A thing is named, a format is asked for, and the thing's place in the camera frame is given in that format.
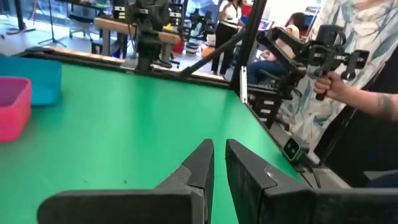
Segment black table-level camera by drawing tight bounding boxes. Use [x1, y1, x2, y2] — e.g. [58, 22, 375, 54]
[282, 136, 312, 165]

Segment green table mat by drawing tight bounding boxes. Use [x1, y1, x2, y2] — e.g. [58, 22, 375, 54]
[0, 63, 304, 224]

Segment person's hand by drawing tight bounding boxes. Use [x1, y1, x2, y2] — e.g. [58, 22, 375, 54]
[313, 70, 349, 100]

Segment black camera cable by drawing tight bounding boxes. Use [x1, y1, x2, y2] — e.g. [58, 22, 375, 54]
[306, 161, 323, 189]

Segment white bar on frame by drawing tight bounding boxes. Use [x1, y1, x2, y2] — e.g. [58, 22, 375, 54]
[239, 65, 249, 105]

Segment person's forearm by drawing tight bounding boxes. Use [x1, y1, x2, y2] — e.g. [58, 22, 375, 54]
[341, 85, 398, 123]

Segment pink plastic bin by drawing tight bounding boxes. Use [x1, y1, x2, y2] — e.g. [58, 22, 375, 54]
[0, 77, 33, 144]

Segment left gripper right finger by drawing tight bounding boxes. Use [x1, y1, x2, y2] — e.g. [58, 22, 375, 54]
[224, 138, 398, 224]

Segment blue plastic bin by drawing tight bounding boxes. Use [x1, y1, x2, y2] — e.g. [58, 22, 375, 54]
[0, 55, 63, 107]

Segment person in floral shirt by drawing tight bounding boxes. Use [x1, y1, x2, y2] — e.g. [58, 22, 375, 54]
[279, 0, 398, 151]

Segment black tripod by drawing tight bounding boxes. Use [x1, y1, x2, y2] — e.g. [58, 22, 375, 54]
[37, 0, 68, 49]

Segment thin black brace bar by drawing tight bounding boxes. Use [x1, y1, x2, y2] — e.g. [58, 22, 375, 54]
[181, 29, 250, 78]

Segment wooden table side board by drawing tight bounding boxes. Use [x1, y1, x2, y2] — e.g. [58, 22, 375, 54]
[52, 46, 126, 65]

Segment black floor pole stand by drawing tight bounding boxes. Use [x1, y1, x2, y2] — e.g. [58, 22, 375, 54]
[5, 0, 37, 36]

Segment black diagonal frame strut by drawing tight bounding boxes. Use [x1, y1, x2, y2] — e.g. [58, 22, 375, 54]
[229, 0, 268, 95]

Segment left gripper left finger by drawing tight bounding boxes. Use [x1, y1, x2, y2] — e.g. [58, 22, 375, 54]
[36, 138, 216, 224]

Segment black table frame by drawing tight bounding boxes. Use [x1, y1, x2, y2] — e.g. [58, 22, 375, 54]
[17, 46, 292, 131]

